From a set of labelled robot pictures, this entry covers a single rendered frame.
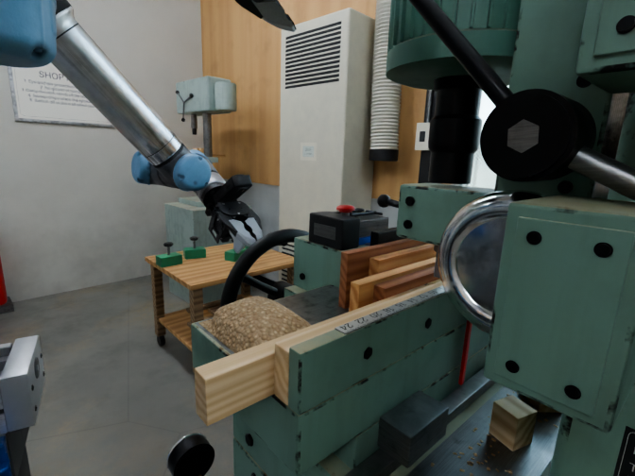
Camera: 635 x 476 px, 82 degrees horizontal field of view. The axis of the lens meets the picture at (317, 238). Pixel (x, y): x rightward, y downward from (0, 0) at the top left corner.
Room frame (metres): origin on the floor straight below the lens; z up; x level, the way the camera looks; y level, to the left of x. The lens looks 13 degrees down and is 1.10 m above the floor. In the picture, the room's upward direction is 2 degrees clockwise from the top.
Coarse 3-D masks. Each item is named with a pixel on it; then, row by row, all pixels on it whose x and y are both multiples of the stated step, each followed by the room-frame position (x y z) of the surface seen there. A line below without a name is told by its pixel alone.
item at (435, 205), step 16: (400, 192) 0.48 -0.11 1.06; (416, 192) 0.46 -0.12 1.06; (432, 192) 0.45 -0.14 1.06; (448, 192) 0.43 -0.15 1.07; (464, 192) 0.42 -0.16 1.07; (480, 192) 0.40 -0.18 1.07; (400, 208) 0.48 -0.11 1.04; (416, 208) 0.46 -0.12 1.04; (432, 208) 0.44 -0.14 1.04; (448, 208) 0.43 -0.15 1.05; (400, 224) 0.48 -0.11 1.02; (416, 224) 0.46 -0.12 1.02; (432, 224) 0.44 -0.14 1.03; (416, 240) 0.46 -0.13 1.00; (432, 240) 0.44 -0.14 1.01
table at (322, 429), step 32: (288, 288) 0.61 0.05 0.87; (320, 288) 0.54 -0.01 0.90; (320, 320) 0.43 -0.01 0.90; (224, 352) 0.35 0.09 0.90; (416, 352) 0.36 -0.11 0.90; (448, 352) 0.41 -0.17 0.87; (384, 384) 0.33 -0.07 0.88; (416, 384) 0.37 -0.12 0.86; (256, 416) 0.30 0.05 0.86; (288, 416) 0.26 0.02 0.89; (320, 416) 0.27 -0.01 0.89; (352, 416) 0.30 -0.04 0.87; (288, 448) 0.26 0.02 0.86; (320, 448) 0.27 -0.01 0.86
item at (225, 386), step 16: (416, 288) 0.45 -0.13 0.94; (288, 336) 0.31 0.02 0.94; (240, 352) 0.28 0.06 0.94; (256, 352) 0.28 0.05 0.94; (272, 352) 0.28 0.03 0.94; (208, 368) 0.25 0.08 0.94; (224, 368) 0.25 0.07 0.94; (240, 368) 0.26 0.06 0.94; (256, 368) 0.27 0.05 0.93; (272, 368) 0.28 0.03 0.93; (208, 384) 0.24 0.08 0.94; (224, 384) 0.25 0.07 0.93; (240, 384) 0.26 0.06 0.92; (256, 384) 0.27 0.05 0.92; (272, 384) 0.28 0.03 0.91; (208, 400) 0.24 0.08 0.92; (224, 400) 0.25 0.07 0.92; (240, 400) 0.26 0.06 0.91; (256, 400) 0.27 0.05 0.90; (208, 416) 0.24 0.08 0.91; (224, 416) 0.25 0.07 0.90
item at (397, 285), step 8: (416, 272) 0.48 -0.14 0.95; (424, 272) 0.48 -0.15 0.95; (432, 272) 0.48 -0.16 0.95; (392, 280) 0.44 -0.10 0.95; (400, 280) 0.44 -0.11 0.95; (408, 280) 0.44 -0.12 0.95; (416, 280) 0.45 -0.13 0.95; (424, 280) 0.47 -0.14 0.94; (432, 280) 0.48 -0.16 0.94; (376, 288) 0.42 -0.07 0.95; (384, 288) 0.41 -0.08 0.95; (392, 288) 0.42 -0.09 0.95; (400, 288) 0.43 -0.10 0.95; (408, 288) 0.44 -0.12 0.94; (376, 296) 0.42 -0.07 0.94; (384, 296) 0.41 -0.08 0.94
